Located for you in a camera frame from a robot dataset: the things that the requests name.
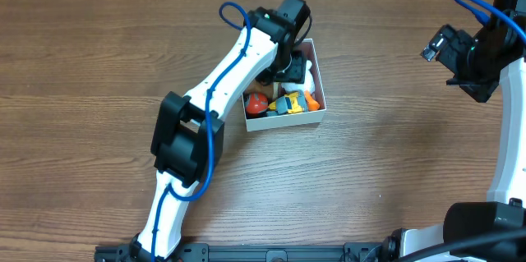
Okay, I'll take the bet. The blue left cable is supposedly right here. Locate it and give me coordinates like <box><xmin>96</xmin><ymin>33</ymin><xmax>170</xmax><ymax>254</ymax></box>
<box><xmin>150</xmin><ymin>1</ymin><xmax>252</xmax><ymax>262</ymax></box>

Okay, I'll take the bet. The red ball toy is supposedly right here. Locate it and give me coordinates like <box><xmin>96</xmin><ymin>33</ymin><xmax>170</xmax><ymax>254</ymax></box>
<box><xmin>244</xmin><ymin>92</ymin><xmax>269</xmax><ymax>117</ymax></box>

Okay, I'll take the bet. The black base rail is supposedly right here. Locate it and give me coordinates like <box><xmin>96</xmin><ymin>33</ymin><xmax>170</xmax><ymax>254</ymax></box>
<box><xmin>93</xmin><ymin>242</ymin><xmax>395</xmax><ymax>262</ymax></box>

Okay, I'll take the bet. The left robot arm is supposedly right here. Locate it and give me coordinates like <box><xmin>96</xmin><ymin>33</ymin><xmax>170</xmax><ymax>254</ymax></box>
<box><xmin>129</xmin><ymin>0</ymin><xmax>312</xmax><ymax>261</ymax></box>

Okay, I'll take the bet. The yellow toy truck grey cannon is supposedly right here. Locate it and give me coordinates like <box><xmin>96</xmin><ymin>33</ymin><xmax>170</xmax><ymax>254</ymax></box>
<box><xmin>260</xmin><ymin>92</ymin><xmax>308</xmax><ymax>117</ymax></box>

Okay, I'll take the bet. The thick black cable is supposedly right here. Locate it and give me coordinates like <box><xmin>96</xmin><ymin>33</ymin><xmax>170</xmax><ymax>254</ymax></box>
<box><xmin>394</xmin><ymin>228</ymin><xmax>526</xmax><ymax>262</ymax></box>

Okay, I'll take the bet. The white plush duck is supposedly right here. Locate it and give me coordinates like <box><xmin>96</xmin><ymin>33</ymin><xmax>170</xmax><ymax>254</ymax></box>
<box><xmin>281</xmin><ymin>60</ymin><xmax>321</xmax><ymax>113</ymax></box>

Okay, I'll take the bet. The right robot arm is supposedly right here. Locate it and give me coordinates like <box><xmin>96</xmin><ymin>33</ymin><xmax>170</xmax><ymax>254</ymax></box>
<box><xmin>379</xmin><ymin>0</ymin><xmax>525</xmax><ymax>261</ymax></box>

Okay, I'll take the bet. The brown furry plush toy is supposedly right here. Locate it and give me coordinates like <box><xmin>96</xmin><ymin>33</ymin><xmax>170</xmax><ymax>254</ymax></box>
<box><xmin>245</xmin><ymin>80</ymin><xmax>275</xmax><ymax>99</ymax></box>

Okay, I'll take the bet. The white cardboard box pink inside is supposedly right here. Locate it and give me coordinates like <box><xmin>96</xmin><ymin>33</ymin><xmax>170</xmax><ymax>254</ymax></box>
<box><xmin>245</xmin><ymin>39</ymin><xmax>326</xmax><ymax>131</ymax></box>

